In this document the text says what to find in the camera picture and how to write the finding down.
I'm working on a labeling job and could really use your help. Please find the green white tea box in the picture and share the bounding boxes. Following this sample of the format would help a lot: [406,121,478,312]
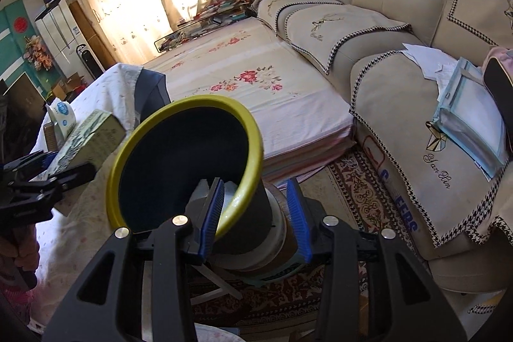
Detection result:
[46,109,126,178]

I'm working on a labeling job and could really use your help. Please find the white blue paper bowl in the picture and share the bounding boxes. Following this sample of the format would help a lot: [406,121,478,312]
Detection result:
[46,99,77,148]

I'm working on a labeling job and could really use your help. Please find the yellow rimmed trash bin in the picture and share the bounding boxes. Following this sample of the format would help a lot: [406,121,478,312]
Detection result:
[105,95,287,273]

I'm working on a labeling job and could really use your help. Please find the person left hand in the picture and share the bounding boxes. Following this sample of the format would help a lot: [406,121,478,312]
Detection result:
[1,225,40,292]

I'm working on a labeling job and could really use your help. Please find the patterned red rug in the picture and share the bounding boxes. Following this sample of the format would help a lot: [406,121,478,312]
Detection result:
[193,146,418,327]

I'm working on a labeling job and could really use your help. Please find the white dotted tablecloth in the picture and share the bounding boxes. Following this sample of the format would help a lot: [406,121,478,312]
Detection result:
[29,62,173,327]

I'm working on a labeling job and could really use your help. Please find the floral floor mattress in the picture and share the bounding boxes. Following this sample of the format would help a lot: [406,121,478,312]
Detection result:
[144,18,354,184]

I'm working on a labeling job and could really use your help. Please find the artificial flower decoration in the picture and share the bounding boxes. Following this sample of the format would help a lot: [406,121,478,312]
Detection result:
[23,36,53,71]

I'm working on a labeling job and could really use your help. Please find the white paper sheets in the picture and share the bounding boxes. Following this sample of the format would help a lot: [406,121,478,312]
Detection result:
[402,43,457,88]

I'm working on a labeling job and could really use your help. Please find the pile of books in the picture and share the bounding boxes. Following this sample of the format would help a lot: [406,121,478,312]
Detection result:
[154,0,249,53]

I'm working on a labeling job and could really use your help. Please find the beige sofa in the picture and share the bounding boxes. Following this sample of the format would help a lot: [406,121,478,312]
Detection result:
[251,0,512,293]

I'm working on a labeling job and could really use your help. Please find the pink black bag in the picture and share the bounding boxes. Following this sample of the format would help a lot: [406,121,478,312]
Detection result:
[483,47,513,136]

